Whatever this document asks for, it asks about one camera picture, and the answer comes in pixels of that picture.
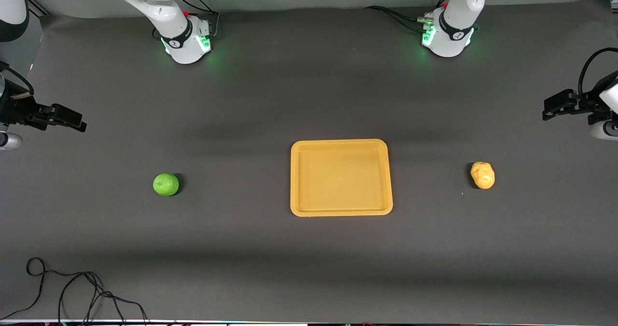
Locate black left arm wrist cable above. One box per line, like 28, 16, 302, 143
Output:
578, 47, 618, 98

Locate thin black loose cable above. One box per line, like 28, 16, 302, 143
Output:
0, 257, 150, 325

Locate green lime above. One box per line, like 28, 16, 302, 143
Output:
153, 173, 180, 197

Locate yellow potato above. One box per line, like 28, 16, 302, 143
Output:
470, 161, 496, 190

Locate black arm base cables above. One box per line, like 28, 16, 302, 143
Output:
181, 0, 221, 40
365, 0, 452, 33

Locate yellow plastic tray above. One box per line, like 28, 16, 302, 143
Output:
290, 139, 393, 217

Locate dark grey table mat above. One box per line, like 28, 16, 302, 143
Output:
0, 0, 618, 325

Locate black right arm base cables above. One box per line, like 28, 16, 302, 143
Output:
181, 0, 221, 40

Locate black left arm base cables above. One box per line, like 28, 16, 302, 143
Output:
365, 0, 452, 33

